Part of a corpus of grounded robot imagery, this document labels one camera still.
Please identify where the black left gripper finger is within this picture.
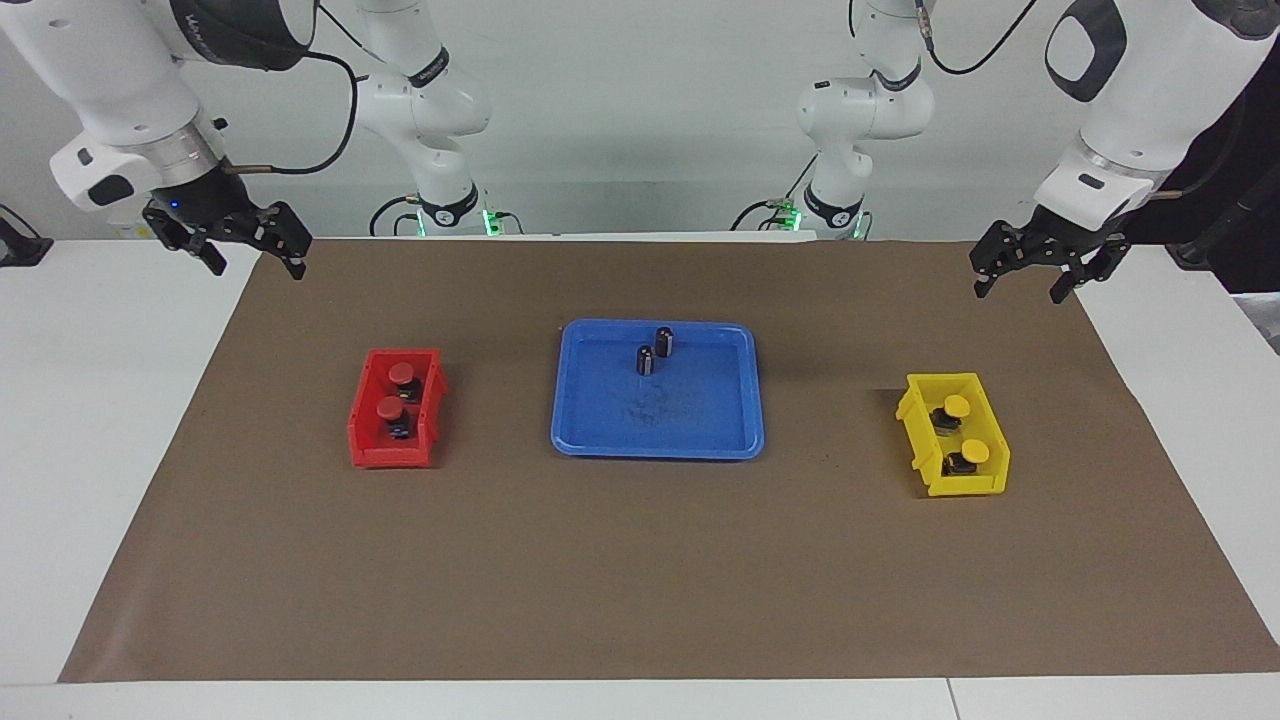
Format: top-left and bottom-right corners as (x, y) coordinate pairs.
(1049, 240), (1132, 305)
(967, 221), (1022, 300)

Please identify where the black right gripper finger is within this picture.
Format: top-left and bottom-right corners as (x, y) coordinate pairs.
(142, 204), (230, 277)
(250, 201), (314, 282)

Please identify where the blue plastic tray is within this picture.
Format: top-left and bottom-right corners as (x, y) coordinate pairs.
(550, 319), (766, 461)

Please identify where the black stand equipment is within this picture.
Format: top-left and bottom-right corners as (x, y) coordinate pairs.
(1165, 55), (1280, 296)

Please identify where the yellow plastic bin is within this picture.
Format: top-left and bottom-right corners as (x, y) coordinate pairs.
(895, 373), (1011, 498)

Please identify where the red plastic bin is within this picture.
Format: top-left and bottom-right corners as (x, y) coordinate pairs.
(347, 348), (447, 469)

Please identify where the brown paper mat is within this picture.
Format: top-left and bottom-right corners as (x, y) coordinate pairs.
(58, 238), (1280, 684)

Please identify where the black base cable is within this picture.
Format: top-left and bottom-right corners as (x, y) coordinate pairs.
(369, 194), (426, 239)
(729, 152), (819, 233)

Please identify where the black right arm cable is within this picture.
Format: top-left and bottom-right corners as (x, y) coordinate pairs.
(222, 48), (360, 177)

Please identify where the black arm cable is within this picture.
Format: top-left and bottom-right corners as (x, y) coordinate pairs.
(222, 48), (360, 177)
(847, 0), (1043, 77)

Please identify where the black clamp mount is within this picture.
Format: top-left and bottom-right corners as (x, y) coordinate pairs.
(0, 205), (54, 268)

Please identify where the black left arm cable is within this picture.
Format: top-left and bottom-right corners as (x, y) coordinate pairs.
(847, 0), (1043, 77)

